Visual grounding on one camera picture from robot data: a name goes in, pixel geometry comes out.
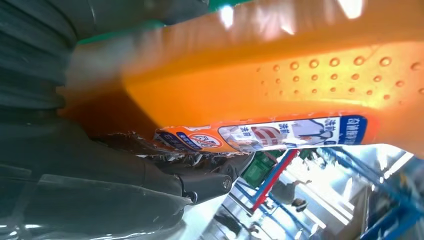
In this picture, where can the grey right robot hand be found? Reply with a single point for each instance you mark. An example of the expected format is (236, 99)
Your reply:
(82, 185)

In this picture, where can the green plastic crate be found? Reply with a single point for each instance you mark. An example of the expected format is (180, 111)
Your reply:
(261, 169)

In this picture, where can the blue metal rack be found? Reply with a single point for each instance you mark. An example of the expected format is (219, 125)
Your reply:
(397, 205)

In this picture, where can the red pole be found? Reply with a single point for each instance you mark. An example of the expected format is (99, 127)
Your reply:
(275, 180)

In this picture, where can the person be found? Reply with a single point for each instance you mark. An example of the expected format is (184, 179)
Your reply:
(285, 193)

